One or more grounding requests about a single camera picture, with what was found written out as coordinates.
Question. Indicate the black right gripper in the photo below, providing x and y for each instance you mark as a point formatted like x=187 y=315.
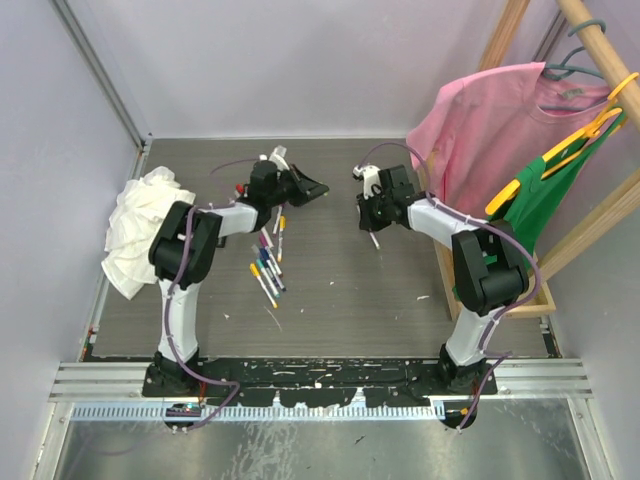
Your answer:
x=367 y=222

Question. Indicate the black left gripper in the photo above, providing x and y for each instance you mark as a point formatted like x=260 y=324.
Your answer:
x=306 y=189

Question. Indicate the green capped white marker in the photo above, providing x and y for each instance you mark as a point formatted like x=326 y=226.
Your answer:
x=374 y=240

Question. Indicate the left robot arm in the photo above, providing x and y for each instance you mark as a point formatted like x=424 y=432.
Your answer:
x=182 y=255

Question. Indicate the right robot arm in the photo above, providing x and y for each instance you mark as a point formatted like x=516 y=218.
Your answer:
x=489 y=269

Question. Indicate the red capped white marker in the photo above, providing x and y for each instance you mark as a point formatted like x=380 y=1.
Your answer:
x=241 y=189

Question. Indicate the blue ended white marker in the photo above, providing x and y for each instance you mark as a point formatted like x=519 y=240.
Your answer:
x=265 y=257

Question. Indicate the teal ended white marker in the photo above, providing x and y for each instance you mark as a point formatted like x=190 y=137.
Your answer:
x=265 y=271

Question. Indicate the yellow ended white marker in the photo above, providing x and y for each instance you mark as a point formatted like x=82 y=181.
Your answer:
x=255 y=272

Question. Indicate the pink t-shirt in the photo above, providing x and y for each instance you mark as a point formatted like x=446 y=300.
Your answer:
x=485 y=128

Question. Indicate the green tank top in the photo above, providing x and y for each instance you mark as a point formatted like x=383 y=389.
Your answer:
x=537 y=200

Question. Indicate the white crumpled cloth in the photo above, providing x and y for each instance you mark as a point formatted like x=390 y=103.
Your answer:
x=139 y=213

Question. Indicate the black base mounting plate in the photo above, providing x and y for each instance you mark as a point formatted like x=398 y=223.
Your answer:
x=316 y=382

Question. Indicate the grey-blue clothes hanger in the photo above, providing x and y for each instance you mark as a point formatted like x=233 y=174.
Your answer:
x=560 y=71

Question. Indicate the yellow clothes hanger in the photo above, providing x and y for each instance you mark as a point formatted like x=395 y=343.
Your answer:
x=568 y=149

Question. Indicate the wooden hanging rod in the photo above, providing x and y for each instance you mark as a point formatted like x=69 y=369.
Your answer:
x=617 y=75

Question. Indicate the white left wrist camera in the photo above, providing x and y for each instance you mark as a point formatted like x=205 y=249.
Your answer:
x=277 y=157

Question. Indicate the white slotted cable duct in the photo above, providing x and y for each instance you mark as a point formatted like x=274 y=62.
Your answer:
x=148 y=411

